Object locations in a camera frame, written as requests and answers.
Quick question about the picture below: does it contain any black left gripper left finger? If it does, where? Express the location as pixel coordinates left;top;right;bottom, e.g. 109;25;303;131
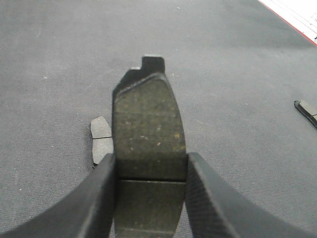
1;154;115;238

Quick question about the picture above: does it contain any grey brake pad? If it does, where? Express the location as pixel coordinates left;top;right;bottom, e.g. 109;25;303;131
112;56;188;238
90;116;113;166
294;100;317;127

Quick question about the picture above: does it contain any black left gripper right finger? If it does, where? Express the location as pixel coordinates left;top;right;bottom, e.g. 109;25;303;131
185;152;315;238

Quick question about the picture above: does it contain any red white conveyor side rail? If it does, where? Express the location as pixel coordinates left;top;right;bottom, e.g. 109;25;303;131
260;0;317;46

